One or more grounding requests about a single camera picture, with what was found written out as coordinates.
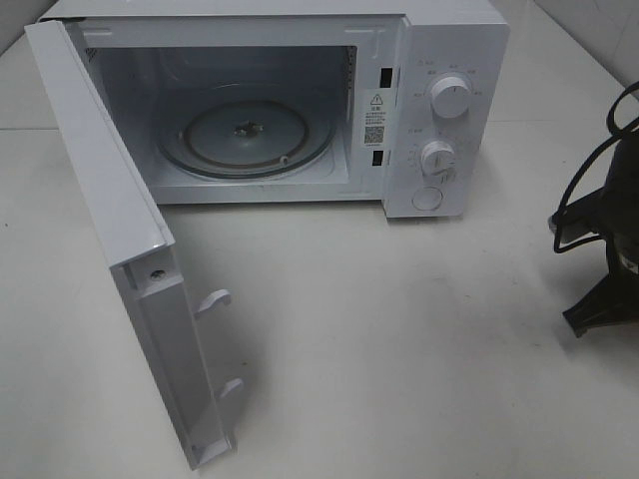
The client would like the white timer knob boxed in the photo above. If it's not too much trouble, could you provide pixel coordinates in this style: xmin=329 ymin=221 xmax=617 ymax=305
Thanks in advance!
xmin=420 ymin=140 xmax=456 ymax=177

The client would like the white warning label sticker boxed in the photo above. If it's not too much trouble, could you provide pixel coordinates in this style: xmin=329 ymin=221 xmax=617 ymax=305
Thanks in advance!
xmin=360 ymin=89 xmax=387 ymax=147

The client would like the white microwave oven body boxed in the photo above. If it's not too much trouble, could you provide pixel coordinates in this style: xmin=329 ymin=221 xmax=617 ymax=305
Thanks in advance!
xmin=35 ymin=1 xmax=509 ymax=219

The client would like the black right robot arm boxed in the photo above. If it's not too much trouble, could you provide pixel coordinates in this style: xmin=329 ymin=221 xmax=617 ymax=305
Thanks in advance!
xmin=559 ymin=140 xmax=638 ymax=337

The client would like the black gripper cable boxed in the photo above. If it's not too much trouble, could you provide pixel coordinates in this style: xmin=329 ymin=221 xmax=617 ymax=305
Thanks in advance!
xmin=548 ymin=84 xmax=639 ymax=255

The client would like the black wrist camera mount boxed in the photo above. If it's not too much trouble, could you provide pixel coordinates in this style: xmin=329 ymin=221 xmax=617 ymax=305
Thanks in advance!
xmin=548 ymin=188 xmax=603 ymax=244

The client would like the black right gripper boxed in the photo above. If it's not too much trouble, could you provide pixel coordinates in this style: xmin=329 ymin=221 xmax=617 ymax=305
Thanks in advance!
xmin=563 ymin=219 xmax=638 ymax=337

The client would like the upper white power knob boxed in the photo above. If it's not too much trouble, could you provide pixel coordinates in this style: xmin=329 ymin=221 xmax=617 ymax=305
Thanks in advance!
xmin=430 ymin=74 xmax=470 ymax=119

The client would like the round white door button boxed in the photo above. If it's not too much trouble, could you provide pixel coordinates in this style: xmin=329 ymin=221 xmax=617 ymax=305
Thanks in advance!
xmin=411 ymin=187 xmax=443 ymax=212

